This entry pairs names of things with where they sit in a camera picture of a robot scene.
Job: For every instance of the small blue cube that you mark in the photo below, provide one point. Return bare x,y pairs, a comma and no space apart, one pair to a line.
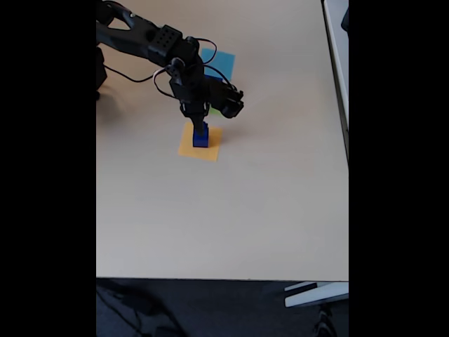
206,129

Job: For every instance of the dark blue chair back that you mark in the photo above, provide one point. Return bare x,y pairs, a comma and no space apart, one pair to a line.
345,19

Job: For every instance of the orange paper square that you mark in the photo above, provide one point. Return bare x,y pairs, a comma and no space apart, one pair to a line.
214,152

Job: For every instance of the medium blue cube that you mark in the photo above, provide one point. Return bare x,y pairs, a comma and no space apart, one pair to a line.
201,141

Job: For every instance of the green paper square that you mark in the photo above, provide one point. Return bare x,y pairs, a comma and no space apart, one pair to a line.
214,112

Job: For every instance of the blue paper square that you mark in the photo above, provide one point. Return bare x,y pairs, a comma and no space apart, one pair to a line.
222,61

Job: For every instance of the white table foot bar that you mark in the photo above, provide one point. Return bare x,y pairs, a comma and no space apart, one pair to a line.
315,295

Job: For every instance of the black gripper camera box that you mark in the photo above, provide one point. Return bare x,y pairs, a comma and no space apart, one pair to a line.
232,105

